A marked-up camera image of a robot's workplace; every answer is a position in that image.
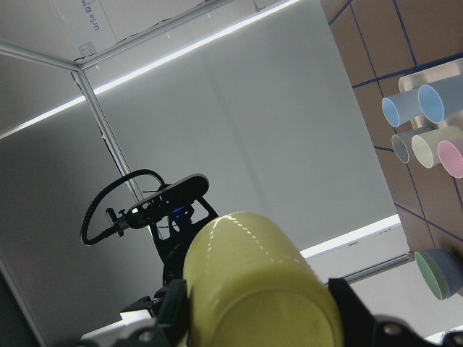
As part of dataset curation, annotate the cream plastic tray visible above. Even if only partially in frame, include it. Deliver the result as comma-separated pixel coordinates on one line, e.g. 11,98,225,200
399,58,462,129

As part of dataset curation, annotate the green bowl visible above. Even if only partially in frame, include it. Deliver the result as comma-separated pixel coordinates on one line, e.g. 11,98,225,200
414,251,449,300

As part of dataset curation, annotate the light blue cup front-right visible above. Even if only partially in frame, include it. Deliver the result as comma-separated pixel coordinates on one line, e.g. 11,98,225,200
418,74,462,124

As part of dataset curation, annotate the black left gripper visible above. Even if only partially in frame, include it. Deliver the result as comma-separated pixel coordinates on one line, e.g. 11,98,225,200
150,207,218,286

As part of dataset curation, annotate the pink plastic cup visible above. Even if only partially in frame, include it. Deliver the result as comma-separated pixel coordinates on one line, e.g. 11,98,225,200
438,137,463,179

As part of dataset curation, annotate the light blue cup front-left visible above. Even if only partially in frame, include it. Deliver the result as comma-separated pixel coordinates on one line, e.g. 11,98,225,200
381,89,422,128

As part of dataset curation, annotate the pale yellow plastic cup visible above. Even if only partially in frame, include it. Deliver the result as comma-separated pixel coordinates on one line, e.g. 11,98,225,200
412,126,462,168

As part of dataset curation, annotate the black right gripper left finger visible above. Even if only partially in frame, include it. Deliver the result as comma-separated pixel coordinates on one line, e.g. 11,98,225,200
144,279,190,346

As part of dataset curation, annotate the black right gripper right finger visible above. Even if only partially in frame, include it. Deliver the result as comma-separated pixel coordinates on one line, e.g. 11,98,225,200
327,277,417,347

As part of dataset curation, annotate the blue-grey bowl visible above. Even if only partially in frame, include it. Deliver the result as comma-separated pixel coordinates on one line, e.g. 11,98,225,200
427,249,462,298

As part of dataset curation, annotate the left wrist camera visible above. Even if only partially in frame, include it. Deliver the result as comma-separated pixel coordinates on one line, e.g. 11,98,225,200
103,173,218,237

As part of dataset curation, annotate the grey plastic cup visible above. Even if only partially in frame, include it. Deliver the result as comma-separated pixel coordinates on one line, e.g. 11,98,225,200
391,130,417,163

